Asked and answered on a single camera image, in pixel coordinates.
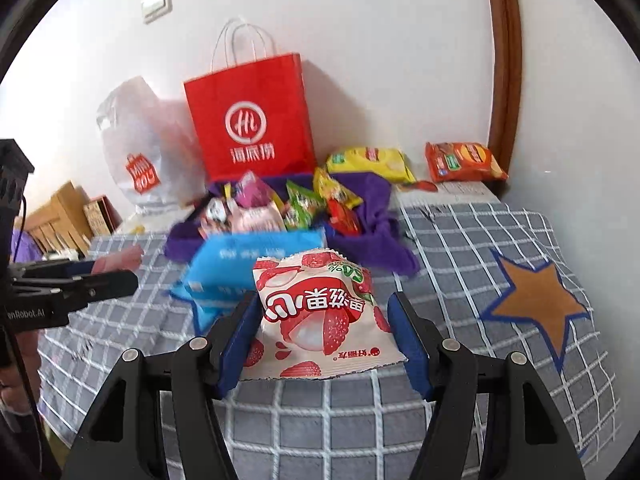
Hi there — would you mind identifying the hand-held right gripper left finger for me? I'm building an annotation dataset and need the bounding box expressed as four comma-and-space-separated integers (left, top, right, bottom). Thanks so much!
60, 290, 263, 480

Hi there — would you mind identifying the small pink snack packet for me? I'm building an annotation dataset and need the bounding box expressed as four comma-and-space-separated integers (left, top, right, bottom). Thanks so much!
95, 247, 143, 273

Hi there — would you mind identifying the yellow chips bag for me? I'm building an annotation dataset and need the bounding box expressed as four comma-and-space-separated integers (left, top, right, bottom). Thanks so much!
326, 146, 417, 184

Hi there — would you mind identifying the red snack packet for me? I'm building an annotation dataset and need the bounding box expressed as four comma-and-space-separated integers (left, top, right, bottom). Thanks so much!
327, 199, 362, 236

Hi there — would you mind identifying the pink peach print packet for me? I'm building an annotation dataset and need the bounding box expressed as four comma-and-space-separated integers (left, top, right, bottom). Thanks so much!
232, 205, 286, 233

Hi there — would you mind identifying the patterned book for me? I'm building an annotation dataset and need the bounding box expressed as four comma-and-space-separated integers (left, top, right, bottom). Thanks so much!
82, 195, 123, 236

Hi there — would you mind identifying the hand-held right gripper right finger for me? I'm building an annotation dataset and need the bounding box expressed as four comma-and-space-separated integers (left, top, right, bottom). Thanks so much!
386, 291, 586, 480

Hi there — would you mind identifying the white plastic shopping bag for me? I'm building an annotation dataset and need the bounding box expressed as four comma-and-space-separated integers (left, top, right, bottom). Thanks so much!
96, 76, 211, 211

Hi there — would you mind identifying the red paper bag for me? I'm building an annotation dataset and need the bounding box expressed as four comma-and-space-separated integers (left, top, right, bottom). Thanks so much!
183, 17, 318, 181

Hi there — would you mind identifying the green snack packet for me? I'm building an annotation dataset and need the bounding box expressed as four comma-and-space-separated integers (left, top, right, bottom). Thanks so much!
285, 182, 326, 231

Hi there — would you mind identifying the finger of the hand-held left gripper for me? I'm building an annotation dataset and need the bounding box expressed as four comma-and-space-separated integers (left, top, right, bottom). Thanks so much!
10, 259, 108, 283
12, 270, 139, 313

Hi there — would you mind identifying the wooden headboard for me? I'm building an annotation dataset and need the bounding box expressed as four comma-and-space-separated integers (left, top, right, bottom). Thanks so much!
25, 182, 93, 256

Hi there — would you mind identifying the orange chips bag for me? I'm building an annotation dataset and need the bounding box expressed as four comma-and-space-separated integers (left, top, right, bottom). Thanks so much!
425, 141, 508, 183

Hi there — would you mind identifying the brown wooden door frame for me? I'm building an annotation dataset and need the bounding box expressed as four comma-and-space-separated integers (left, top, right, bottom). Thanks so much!
482, 0, 523, 173

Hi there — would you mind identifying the large pink snack packet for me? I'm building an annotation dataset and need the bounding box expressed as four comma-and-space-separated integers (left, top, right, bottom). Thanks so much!
235, 171, 281, 208

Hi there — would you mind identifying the blue tissue pack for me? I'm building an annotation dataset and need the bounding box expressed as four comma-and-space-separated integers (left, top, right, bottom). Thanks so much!
170, 227, 326, 336

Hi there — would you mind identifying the white light switch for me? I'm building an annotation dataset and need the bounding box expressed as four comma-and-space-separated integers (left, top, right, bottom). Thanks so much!
141, 0, 172, 24

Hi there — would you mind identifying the white lychee print packet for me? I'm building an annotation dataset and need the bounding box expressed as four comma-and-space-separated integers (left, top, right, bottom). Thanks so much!
239, 251, 407, 381

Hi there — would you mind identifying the grey checked blanket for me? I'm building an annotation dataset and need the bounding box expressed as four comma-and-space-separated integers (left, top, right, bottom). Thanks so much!
37, 202, 616, 480

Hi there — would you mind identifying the yellow triangular snack packet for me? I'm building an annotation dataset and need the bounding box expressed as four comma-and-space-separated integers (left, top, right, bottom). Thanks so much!
312, 167, 363, 208

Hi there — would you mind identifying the person's left hand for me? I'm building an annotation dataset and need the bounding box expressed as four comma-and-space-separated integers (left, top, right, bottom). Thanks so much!
0, 330, 43, 416

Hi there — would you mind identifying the purple towel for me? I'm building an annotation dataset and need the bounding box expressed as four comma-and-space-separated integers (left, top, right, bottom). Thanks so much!
165, 171, 421, 277

